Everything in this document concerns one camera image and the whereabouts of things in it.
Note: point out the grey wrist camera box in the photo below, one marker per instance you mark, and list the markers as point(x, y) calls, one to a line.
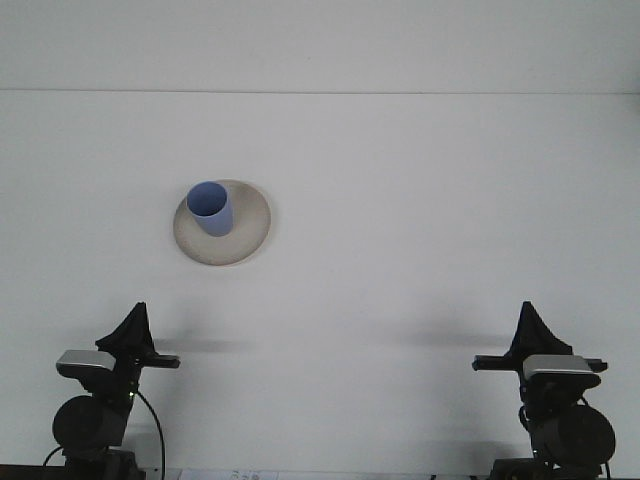
point(82, 360)
point(557, 366)

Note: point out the pale blue cup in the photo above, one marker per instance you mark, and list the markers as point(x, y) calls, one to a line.
point(212, 210)

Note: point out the pale round plate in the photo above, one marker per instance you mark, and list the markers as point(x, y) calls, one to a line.
point(245, 235)

